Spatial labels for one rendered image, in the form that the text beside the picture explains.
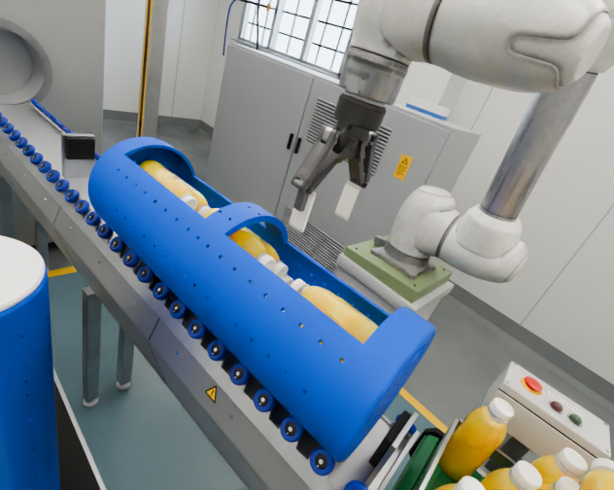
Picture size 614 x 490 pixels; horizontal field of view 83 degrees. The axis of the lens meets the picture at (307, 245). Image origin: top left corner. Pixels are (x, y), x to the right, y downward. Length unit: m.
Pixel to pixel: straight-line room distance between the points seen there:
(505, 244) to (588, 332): 2.43
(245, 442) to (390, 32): 0.75
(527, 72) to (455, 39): 0.09
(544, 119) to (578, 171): 2.26
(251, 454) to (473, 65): 0.75
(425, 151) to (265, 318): 1.73
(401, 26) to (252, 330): 0.50
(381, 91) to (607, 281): 2.96
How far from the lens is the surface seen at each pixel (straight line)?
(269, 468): 0.79
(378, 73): 0.53
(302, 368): 0.58
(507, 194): 1.07
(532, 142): 1.04
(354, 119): 0.54
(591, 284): 3.37
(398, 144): 2.26
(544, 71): 0.48
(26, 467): 1.18
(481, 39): 0.48
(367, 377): 0.55
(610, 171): 3.26
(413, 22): 0.51
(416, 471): 0.89
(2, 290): 0.84
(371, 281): 1.17
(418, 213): 1.15
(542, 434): 0.93
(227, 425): 0.83
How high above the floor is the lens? 1.55
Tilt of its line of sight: 27 degrees down
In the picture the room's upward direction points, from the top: 19 degrees clockwise
